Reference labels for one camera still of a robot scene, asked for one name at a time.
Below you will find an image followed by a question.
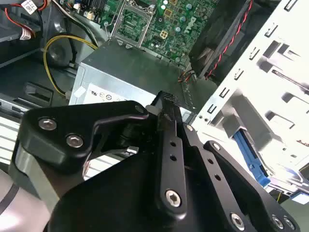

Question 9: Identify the hard disk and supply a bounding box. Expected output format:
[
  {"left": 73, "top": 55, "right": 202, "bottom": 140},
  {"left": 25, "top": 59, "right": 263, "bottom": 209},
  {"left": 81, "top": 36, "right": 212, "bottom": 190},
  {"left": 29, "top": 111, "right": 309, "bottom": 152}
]
[{"left": 231, "top": 128, "right": 309, "bottom": 205}]

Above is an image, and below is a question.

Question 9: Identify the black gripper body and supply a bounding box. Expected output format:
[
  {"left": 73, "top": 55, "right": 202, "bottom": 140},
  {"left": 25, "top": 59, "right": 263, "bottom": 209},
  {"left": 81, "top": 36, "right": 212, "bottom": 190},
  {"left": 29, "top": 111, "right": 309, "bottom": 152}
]
[{"left": 47, "top": 149, "right": 232, "bottom": 232}]

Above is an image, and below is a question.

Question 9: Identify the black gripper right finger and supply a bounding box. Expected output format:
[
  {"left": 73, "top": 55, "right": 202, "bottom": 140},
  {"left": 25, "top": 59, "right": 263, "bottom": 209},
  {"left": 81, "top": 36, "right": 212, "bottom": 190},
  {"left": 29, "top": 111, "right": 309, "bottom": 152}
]
[{"left": 169, "top": 94, "right": 301, "bottom": 232}]

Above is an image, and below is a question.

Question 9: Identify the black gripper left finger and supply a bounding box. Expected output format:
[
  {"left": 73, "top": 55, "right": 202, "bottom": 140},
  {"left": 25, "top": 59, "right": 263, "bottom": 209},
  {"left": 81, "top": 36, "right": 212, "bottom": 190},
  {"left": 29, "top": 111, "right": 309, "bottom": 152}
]
[{"left": 8, "top": 91, "right": 189, "bottom": 219}]

